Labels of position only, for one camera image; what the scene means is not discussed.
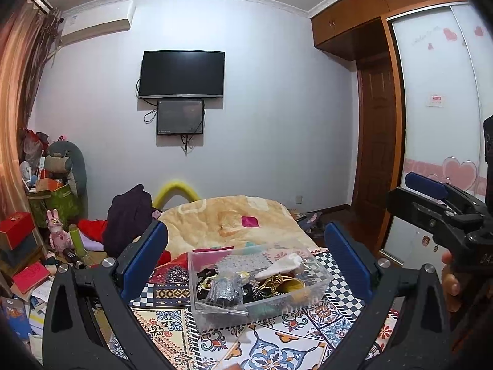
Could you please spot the black flashlight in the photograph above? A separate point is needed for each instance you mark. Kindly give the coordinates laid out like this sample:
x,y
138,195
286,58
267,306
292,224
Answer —
x,y
74,258

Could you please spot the pink rabbit figure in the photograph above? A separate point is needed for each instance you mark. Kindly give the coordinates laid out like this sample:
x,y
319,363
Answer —
x,y
58,233

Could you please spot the red white door sticker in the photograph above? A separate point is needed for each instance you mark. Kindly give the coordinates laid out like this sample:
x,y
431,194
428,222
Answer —
x,y
435,99

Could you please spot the white air conditioner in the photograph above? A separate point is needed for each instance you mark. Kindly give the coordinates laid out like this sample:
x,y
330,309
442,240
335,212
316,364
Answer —
x,y
96,21

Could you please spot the white heart-print sliding door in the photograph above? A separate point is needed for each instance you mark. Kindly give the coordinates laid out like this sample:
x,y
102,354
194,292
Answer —
x,y
431,65
477,65

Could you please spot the purple slipper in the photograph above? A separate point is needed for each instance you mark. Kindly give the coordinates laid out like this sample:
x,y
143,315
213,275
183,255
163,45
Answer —
x,y
310,224

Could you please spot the wall-mounted black television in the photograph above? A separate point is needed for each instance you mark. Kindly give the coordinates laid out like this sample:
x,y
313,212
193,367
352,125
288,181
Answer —
x,y
181,74

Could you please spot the yellow sponge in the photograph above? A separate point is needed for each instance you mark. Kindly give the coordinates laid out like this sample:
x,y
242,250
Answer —
x,y
295,285

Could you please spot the small cartoon sticker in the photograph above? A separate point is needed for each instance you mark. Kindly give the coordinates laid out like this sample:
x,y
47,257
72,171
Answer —
x,y
429,243

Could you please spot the white black trimmed cloth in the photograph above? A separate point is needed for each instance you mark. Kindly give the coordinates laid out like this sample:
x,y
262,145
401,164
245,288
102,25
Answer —
x,y
279,268

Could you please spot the black patterned cloth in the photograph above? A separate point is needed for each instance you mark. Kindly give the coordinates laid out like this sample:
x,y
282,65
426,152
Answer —
x,y
225,291

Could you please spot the dark purple clothing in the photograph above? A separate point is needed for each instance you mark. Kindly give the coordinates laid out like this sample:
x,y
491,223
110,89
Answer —
x,y
127,219

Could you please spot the pile of papers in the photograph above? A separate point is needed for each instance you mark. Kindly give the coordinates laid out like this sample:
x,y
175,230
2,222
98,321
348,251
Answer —
x,y
23,308

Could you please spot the beige fleece blanket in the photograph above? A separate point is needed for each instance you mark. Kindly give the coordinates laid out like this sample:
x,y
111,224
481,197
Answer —
x,y
231,216

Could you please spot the green bottle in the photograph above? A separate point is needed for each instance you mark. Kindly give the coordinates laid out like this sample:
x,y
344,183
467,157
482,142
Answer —
x,y
76,239

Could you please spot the grey plush toy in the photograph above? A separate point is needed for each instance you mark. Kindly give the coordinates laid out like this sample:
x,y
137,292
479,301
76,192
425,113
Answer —
x,y
75,158

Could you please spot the red cloth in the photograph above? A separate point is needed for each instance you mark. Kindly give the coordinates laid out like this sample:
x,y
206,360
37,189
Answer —
x,y
94,230

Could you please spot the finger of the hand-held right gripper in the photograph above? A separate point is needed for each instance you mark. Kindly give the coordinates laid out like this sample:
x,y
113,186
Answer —
x,y
423,216
425,185

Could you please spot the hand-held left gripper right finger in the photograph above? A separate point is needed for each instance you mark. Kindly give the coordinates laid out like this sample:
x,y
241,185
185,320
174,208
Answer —
x,y
346,257

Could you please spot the clear plastic storage box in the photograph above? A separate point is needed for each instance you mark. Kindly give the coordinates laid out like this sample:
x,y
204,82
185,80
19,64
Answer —
x,y
231,316

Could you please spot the wooden wardrobe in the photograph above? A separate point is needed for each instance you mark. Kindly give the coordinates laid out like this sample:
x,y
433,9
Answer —
x,y
354,19

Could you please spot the green knitted sock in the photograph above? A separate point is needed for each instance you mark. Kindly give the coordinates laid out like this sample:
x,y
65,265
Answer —
x,y
275,306

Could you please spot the person's right hand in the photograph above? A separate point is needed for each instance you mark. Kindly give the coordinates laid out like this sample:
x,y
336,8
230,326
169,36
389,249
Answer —
x,y
450,285

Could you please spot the red fabric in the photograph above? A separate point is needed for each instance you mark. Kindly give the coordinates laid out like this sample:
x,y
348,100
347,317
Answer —
x,y
173,258

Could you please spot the red plastic bag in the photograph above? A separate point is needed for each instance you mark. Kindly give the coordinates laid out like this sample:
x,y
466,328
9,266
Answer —
x,y
34,144

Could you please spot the brown curtain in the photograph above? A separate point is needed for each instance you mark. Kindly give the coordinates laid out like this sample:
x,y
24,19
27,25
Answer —
x,y
15,84

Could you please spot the wooden door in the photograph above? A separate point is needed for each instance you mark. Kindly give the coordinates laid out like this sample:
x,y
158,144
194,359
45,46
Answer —
x,y
375,142

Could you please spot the small black wall monitor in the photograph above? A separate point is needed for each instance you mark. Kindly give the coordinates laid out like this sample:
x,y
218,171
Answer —
x,y
180,117

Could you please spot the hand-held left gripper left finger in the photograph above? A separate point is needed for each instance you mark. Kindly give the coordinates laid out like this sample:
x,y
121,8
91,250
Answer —
x,y
146,255

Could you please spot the red box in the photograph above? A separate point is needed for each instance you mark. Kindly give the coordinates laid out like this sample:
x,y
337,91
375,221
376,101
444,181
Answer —
x,y
15,229

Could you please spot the dark box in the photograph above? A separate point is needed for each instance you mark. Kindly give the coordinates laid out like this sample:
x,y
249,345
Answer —
x,y
17,252

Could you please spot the red book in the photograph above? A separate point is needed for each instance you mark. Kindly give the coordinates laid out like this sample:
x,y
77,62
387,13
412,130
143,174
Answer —
x,y
30,277

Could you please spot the green shopping bag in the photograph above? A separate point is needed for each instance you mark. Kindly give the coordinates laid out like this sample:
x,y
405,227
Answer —
x,y
57,204

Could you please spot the yellow foam noodle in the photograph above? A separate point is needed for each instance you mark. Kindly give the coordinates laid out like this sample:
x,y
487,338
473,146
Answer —
x,y
173,189

